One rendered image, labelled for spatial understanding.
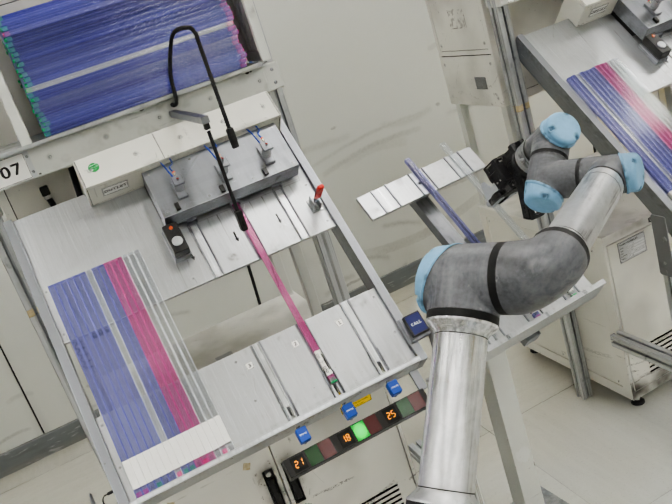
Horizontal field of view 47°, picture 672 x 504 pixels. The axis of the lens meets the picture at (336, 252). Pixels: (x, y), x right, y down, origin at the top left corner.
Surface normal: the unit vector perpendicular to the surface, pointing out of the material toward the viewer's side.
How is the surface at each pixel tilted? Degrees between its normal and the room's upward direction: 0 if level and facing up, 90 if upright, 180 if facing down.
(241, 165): 48
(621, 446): 0
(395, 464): 90
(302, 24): 90
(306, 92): 90
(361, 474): 93
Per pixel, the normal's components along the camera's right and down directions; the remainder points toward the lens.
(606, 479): -0.29, -0.90
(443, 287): -0.65, -0.29
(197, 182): 0.09, -0.46
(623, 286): 0.39, 0.20
